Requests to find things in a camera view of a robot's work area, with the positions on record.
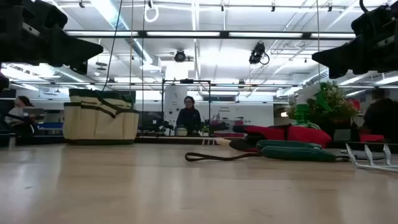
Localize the black background frame stand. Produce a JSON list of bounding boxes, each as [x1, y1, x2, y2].
[[160, 78, 212, 138]]

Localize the person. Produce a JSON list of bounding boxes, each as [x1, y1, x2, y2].
[[362, 88, 398, 144], [175, 95, 202, 137], [4, 95, 40, 138]]

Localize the red black gardening gloves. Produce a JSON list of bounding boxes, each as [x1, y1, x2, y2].
[[229, 123, 333, 152]]

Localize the thin black hanging pole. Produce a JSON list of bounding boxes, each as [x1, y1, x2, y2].
[[141, 0, 146, 138]]

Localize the black ceiling spotlight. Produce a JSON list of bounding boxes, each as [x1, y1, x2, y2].
[[173, 49, 187, 63]]

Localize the beige green gardening bag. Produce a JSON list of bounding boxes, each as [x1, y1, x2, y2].
[[63, 88, 140, 146]]

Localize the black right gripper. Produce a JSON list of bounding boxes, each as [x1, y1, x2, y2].
[[312, 2, 398, 80]]

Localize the white hanging ring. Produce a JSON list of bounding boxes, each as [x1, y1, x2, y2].
[[144, 1, 160, 24]]

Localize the green spray bottle white head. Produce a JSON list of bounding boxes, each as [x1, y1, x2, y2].
[[292, 82, 332, 130]]

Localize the green handled pruning shears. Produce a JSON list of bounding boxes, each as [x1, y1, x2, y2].
[[185, 139, 386, 163]]

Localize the thin tan hanging cord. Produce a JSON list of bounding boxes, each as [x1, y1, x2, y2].
[[129, 0, 134, 91]]

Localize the black overhead camera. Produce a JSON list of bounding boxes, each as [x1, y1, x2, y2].
[[248, 42, 271, 66]]

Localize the black hanging cable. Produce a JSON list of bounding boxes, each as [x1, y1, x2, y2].
[[101, 0, 124, 91]]

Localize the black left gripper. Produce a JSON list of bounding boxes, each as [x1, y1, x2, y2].
[[0, 0, 104, 75]]

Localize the wooden handle hand fork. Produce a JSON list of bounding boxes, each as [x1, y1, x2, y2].
[[201, 138, 233, 147]]

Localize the black background equipment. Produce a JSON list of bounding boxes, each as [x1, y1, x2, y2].
[[138, 111, 175, 137]]

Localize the wooden handle hand rake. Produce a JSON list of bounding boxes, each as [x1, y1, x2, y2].
[[345, 142, 398, 174]]

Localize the potted plant with white flowers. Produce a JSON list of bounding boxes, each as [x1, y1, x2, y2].
[[285, 81, 360, 139]]

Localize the blue storage bin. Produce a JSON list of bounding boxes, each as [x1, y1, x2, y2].
[[36, 121, 65, 131]]

